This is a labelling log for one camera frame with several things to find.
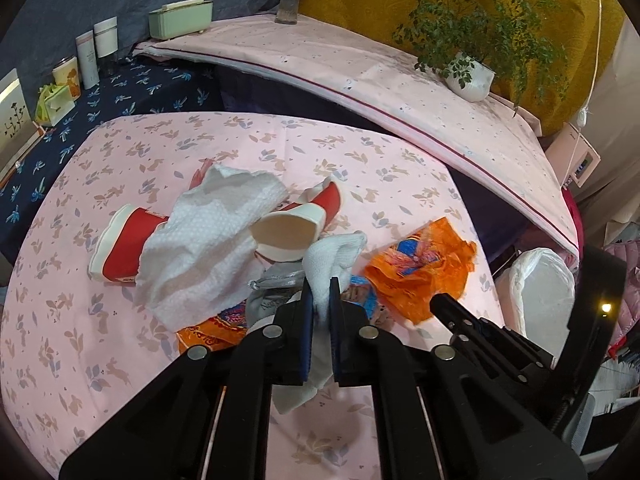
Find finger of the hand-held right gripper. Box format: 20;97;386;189
429;292;557;387

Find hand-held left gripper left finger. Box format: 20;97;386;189
59;276;317;480

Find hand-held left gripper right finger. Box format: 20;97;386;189
327;276;589;480

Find orange snack wrapper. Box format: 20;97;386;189
364;217;478;325
176;305;261;358

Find bin with white bag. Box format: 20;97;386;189
492;247;577;352

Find small white tissue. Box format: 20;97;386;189
272;231;368;413

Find crushed red paper cup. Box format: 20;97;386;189
248;176;345;264

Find red paper packet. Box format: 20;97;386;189
190;158;217;188

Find pink padded jacket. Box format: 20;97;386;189
602;240;640;343

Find silver foil wrapper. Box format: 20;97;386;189
246;262;307;333

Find red cloth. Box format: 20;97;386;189
562;187;585;247

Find large white paper towel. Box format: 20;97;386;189
134;162;289;333

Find pink water dispenser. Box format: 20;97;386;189
545;122;599;189

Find beige curtain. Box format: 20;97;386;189
575;15;640;241

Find pink floral tablecloth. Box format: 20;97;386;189
0;112;501;480

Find green plant in white pot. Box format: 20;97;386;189
375;0;571;111

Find pale pink quilt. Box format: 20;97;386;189
132;12;581;257

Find navy floral cloth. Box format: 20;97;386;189
0;55;222;256

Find green tissue box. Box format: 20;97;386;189
148;0;214;41

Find green packet box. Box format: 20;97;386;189
34;82;76;126

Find tall white bottle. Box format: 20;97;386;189
76;31;100;90

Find yellow printed tin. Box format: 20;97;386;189
52;56;82;99

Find white jar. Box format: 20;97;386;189
94;17;120;77

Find framed flower picture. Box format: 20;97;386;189
0;69;45;187

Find white cable with switch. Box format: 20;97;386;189
562;0;604;191

